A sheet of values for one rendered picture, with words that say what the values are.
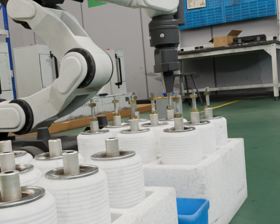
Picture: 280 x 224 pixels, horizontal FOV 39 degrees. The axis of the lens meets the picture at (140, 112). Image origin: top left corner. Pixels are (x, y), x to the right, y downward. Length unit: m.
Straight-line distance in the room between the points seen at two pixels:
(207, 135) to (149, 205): 0.42
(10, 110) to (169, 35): 0.73
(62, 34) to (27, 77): 2.34
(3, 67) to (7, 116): 1.80
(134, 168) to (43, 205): 0.22
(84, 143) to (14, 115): 0.61
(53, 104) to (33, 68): 2.26
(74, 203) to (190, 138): 0.42
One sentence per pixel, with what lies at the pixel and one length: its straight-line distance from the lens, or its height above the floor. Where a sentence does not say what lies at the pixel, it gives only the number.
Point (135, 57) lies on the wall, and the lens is 6.82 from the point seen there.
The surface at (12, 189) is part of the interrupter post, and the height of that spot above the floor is 0.26.
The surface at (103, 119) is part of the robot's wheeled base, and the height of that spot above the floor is 0.23.
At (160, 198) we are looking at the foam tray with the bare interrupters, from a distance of 0.66.
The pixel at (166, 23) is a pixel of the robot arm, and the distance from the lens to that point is 1.16.
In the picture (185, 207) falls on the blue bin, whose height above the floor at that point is 0.10.
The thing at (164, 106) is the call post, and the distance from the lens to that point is 1.35.
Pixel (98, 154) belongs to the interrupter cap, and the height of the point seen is 0.25.
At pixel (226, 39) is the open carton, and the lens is 5.68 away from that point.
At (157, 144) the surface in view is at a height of 0.20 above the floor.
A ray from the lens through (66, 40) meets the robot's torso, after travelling 1.45.
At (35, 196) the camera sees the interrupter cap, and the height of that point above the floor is 0.25.
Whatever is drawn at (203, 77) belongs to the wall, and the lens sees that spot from 6.31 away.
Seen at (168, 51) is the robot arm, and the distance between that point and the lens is 1.15.
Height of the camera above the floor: 0.37
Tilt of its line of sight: 4 degrees down
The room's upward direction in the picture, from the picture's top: 5 degrees counter-clockwise
